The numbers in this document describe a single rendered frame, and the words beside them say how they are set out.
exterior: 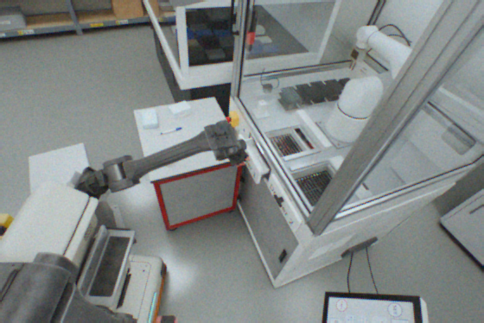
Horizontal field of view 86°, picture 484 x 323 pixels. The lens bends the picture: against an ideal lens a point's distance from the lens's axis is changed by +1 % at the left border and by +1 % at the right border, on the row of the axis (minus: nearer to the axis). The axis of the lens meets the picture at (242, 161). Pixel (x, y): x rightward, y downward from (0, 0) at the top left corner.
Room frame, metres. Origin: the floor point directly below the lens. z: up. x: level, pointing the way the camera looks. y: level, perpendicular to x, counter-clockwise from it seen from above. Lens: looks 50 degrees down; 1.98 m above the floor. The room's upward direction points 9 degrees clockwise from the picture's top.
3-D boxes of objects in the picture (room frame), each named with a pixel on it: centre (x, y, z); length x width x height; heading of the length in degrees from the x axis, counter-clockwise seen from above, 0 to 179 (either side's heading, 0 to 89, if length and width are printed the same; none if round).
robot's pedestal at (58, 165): (0.78, 0.99, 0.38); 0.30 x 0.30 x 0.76; 35
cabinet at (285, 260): (1.17, -0.52, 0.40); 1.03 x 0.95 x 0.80; 29
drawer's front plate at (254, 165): (0.96, -0.03, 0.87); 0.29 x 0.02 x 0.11; 29
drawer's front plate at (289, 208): (0.71, -0.23, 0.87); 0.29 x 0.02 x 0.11; 29
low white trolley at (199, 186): (1.19, 0.38, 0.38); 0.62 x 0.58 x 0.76; 29
